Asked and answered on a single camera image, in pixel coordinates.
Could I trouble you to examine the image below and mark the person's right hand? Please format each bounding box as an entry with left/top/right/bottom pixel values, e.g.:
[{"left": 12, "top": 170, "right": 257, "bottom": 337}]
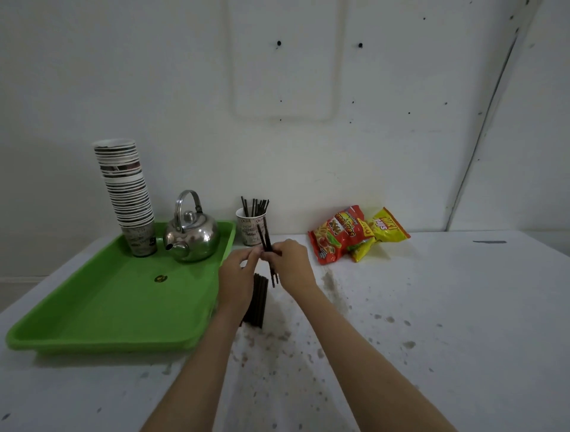
[{"left": 260, "top": 239, "right": 318, "bottom": 299}]

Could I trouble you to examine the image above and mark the person's left hand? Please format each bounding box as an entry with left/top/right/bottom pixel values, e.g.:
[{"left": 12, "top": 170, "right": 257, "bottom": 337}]
[{"left": 217, "top": 246, "right": 264, "bottom": 319}]

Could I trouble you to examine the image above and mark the pile of black stirrer sticks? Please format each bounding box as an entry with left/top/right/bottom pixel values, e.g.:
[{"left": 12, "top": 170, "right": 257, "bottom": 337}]
[{"left": 240, "top": 272, "right": 270, "bottom": 330}]

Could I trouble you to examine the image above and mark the black straw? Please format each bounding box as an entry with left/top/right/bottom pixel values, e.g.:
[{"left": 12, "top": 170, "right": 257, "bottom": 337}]
[
  {"left": 256, "top": 224, "right": 277, "bottom": 289},
  {"left": 262, "top": 217, "right": 280, "bottom": 285}
]

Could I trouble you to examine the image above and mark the printed white paper cup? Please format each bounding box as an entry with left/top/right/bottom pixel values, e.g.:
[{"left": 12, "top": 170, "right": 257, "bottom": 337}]
[{"left": 235, "top": 207, "right": 268, "bottom": 247}]

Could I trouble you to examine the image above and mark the person's right forearm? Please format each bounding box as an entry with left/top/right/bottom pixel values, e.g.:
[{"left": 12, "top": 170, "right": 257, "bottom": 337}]
[{"left": 292, "top": 284, "right": 457, "bottom": 432}]

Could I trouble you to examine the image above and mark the person's left forearm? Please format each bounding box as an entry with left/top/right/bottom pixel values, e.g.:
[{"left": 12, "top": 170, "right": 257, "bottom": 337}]
[{"left": 140, "top": 307, "right": 250, "bottom": 432}]

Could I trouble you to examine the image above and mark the red snack bag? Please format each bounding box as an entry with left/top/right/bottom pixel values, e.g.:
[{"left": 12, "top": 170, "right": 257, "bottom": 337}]
[{"left": 308, "top": 205, "right": 376, "bottom": 266}]

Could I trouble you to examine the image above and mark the steel kettle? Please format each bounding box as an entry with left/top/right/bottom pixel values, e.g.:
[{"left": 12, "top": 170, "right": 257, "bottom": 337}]
[{"left": 163, "top": 190, "right": 220, "bottom": 263}]

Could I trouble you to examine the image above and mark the yellow snack bag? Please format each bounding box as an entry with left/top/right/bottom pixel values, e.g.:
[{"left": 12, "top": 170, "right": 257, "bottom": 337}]
[{"left": 347, "top": 207, "right": 411, "bottom": 263}]

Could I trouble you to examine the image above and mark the green plastic tray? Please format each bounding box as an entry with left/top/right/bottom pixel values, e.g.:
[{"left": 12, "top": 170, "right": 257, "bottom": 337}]
[{"left": 5, "top": 220, "right": 237, "bottom": 355}]

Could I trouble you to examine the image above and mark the stack of printed paper cups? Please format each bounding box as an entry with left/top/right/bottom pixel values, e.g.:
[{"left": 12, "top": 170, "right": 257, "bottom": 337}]
[{"left": 92, "top": 138, "right": 159, "bottom": 259}]

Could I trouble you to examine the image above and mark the white speckled table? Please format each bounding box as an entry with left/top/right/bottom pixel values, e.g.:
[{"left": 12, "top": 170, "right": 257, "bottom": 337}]
[{"left": 0, "top": 230, "right": 570, "bottom": 432}]

